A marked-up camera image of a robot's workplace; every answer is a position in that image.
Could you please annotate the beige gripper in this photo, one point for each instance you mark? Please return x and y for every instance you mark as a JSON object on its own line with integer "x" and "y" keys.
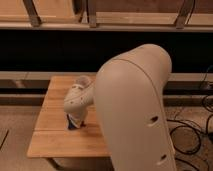
{"x": 79, "y": 117}

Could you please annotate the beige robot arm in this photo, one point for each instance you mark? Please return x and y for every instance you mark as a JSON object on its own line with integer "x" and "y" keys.
{"x": 128, "y": 96}

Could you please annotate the wooden table top board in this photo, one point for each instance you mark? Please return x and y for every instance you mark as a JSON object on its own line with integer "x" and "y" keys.
{"x": 50, "y": 140}

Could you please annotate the wooden shelf with metal brackets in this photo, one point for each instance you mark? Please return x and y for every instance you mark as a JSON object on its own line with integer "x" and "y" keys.
{"x": 108, "y": 15}

